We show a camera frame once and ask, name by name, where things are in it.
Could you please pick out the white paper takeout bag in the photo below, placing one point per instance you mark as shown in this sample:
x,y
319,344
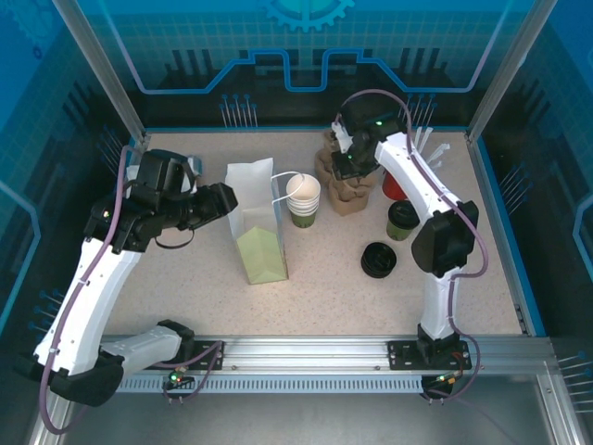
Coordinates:
x,y
250,194

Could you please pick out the brown pulp cup carrier stack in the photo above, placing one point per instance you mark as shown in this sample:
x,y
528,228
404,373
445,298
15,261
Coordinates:
x,y
347,199

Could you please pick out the green coffee cup black lid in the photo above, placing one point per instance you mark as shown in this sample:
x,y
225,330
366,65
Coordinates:
x,y
399,227

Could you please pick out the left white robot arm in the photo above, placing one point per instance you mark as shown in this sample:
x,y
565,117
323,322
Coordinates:
x,y
92,296

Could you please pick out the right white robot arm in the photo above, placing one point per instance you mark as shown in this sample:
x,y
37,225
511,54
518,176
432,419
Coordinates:
x,y
417,176

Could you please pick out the white wrapped straw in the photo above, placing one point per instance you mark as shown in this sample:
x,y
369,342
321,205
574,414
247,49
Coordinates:
x,y
441,152
418,136
427,138
436,164

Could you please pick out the stack of paper cups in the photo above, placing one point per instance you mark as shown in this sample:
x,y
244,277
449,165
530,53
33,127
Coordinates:
x,y
306,215

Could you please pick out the stack of black lids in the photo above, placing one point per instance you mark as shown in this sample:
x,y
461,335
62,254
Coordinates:
x,y
379,260

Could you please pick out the small LED connector board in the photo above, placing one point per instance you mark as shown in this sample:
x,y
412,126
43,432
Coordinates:
x,y
445,379
176,377

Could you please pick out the steel bottom tray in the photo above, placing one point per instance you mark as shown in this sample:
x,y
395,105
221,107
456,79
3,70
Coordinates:
x,y
296,422

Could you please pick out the aluminium frame post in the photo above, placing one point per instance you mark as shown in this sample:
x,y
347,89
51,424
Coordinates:
x,y
110,74
502,74

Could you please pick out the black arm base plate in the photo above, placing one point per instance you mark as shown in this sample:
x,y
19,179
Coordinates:
x,y
400,354
208,351

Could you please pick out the aluminium mounting rail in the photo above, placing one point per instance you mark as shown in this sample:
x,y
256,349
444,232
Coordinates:
x,y
301,352

